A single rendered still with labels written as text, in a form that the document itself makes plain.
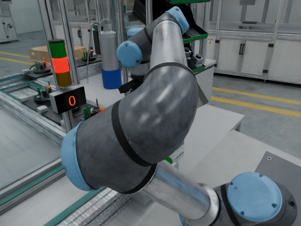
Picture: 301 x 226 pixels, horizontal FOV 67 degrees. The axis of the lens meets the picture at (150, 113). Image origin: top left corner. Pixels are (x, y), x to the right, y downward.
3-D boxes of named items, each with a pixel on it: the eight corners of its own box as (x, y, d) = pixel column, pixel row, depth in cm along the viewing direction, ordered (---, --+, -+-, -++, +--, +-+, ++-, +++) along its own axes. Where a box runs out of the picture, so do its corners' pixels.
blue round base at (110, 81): (126, 85, 195) (124, 67, 188) (112, 90, 185) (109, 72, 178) (113, 81, 204) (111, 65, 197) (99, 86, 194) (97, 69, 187)
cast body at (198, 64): (200, 69, 118) (206, 58, 113) (194, 71, 116) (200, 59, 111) (190, 60, 122) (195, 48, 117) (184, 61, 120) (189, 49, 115)
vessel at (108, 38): (123, 67, 188) (119, 18, 171) (110, 72, 179) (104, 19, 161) (111, 65, 196) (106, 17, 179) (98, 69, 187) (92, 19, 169)
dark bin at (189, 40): (191, 43, 102) (197, 27, 97) (169, 47, 95) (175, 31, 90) (153, 11, 114) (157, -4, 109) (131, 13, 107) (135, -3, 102)
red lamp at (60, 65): (72, 70, 81) (69, 56, 79) (59, 73, 78) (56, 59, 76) (64, 67, 84) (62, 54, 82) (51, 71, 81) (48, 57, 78)
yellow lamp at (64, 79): (75, 83, 84) (72, 70, 81) (62, 87, 80) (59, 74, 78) (67, 80, 86) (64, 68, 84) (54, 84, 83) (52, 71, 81)
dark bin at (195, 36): (206, 38, 113) (213, 23, 107) (188, 41, 105) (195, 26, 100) (170, 10, 124) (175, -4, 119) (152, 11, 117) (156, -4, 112)
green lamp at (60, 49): (69, 56, 79) (66, 41, 77) (56, 59, 76) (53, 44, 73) (62, 54, 82) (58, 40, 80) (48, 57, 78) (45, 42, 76)
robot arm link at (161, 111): (187, 90, 25) (172, -6, 63) (112, 131, 29) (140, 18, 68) (231, 151, 31) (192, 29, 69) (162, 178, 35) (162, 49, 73)
